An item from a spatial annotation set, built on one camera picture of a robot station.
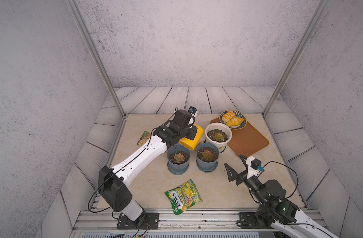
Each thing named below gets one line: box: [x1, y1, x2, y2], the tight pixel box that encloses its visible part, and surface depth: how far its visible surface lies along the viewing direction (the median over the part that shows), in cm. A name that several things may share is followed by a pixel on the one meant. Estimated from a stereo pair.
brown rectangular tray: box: [210, 117, 270, 158], surface depth 107 cm
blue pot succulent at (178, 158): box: [167, 144, 191, 175], surface depth 89 cm
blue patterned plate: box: [219, 110, 247, 130], surface depth 113 cm
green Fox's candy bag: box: [164, 178, 204, 216], surface depth 81 cm
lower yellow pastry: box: [226, 116, 245, 127], surface depth 113 cm
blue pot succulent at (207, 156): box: [195, 142, 220, 174], surface depth 91 cm
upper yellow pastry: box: [221, 111, 236, 123], surface depth 116 cm
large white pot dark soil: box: [203, 122, 233, 154], surface depth 97 cm
